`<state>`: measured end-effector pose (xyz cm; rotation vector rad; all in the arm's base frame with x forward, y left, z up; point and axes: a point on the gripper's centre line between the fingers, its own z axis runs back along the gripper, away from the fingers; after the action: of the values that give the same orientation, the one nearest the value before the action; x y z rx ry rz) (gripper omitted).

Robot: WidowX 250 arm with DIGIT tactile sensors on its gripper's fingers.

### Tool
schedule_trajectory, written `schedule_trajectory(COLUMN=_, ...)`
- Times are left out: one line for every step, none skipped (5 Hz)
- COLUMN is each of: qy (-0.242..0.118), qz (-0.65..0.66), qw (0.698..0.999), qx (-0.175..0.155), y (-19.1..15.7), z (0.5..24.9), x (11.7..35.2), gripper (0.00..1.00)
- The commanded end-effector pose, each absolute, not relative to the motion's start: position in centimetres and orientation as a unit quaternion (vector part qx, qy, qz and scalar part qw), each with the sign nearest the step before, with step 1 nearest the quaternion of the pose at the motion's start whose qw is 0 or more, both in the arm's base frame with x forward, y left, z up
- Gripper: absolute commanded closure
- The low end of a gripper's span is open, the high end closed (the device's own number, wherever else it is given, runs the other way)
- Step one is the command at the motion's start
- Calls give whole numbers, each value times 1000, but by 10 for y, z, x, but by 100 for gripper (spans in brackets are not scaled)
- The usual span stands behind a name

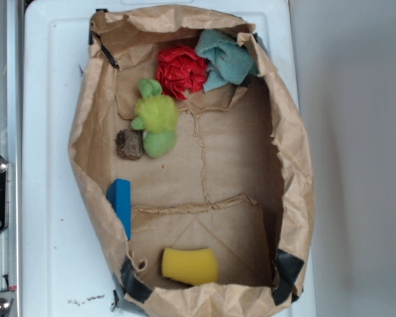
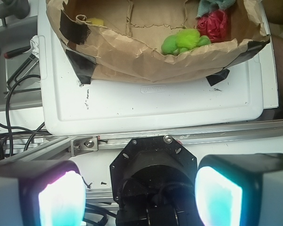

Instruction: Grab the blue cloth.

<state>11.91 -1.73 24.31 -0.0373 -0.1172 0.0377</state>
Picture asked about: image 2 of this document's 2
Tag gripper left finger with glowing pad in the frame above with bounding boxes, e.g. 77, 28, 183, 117
0, 160, 86, 226

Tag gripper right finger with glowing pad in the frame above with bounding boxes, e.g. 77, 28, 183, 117
195, 153, 283, 226

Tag red crumpled cloth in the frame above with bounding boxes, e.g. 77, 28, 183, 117
197, 10, 228, 43

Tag blue-grey cloth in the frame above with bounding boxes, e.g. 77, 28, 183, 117
196, 0, 236, 18

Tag green plush toy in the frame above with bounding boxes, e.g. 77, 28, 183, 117
161, 29, 212, 56

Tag brown paper bag tray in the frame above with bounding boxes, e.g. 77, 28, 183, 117
45, 0, 270, 83

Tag yellow sponge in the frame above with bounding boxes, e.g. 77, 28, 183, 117
86, 17, 104, 26

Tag aluminium corner bracket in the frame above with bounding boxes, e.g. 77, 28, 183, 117
70, 136, 99, 157

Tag aluminium frame rail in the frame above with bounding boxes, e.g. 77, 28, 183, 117
11, 119, 283, 161

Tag black cables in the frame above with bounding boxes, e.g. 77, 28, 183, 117
0, 74, 47, 163

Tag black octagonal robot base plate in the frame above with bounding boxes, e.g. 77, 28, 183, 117
109, 135, 202, 226

